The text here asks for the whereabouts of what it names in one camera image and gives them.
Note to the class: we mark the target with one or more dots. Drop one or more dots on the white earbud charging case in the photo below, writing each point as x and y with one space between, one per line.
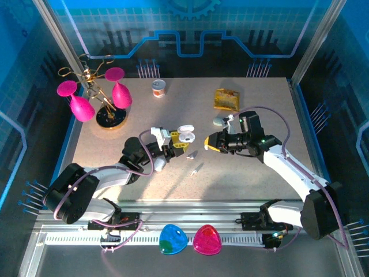
186 136

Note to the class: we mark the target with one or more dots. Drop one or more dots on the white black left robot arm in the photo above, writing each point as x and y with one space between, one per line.
112 173

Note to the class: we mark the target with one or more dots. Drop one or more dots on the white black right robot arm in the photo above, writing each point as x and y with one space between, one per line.
288 170

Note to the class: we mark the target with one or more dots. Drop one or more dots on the yellow snack packet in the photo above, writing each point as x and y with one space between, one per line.
227 100

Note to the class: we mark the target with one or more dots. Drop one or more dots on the small tin can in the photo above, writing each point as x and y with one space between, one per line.
158 90

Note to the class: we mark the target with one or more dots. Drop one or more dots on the pink wine glass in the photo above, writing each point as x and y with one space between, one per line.
82 108
121 96

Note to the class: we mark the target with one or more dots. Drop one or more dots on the pink translucent triangular button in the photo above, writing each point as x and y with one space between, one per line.
207 240

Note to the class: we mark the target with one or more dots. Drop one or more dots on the blue triangular container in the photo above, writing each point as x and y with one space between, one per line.
172 239

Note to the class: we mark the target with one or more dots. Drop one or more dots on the black electronics board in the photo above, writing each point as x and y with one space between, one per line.
273 239
111 239

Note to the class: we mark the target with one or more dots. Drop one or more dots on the aluminium mounting rail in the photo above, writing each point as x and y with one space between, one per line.
187 209

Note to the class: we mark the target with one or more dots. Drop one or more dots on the aluminium frame post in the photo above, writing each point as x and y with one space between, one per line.
319 37
59 37

